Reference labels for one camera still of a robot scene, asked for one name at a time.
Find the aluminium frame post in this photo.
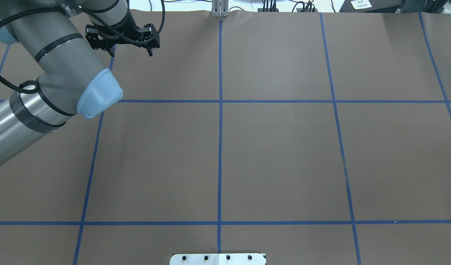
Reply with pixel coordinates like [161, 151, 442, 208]
[211, 0, 230, 17]

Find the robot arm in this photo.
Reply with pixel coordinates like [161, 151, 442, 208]
[0, 0, 165, 166]

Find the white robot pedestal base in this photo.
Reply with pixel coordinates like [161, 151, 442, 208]
[169, 253, 267, 265]

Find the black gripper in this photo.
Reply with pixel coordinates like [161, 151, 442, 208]
[85, 24, 161, 58]

